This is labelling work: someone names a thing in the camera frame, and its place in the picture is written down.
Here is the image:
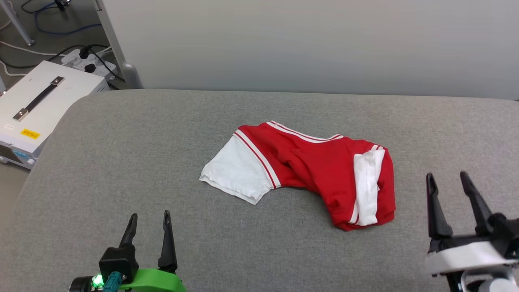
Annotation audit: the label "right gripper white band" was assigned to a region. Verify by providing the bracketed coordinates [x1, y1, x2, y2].
[426, 171, 519, 278]

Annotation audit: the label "white floor cable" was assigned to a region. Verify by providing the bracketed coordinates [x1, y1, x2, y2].
[0, 40, 65, 77]

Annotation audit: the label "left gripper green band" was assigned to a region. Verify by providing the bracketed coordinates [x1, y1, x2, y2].
[99, 210, 187, 292]

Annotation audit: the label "red and white sports jersey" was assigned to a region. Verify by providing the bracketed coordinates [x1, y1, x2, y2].
[199, 120, 396, 232]

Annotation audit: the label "black power cable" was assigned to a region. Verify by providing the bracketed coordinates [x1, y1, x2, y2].
[0, 43, 125, 83]

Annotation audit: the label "blue floor cable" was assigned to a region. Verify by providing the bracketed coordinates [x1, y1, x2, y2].
[34, 1, 102, 36]

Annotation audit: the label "grey metal frame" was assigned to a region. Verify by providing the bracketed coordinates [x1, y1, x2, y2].
[95, 0, 143, 90]

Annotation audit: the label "white power strip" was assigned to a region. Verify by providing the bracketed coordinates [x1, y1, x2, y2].
[61, 48, 117, 82]

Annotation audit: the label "black case handle metal ends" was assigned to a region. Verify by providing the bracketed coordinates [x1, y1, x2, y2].
[12, 76, 65, 122]

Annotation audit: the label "white equipment case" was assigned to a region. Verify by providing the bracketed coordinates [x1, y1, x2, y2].
[0, 60, 110, 170]

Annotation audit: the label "grey metal table leg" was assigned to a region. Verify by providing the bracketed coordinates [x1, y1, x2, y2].
[0, 0, 35, 46]

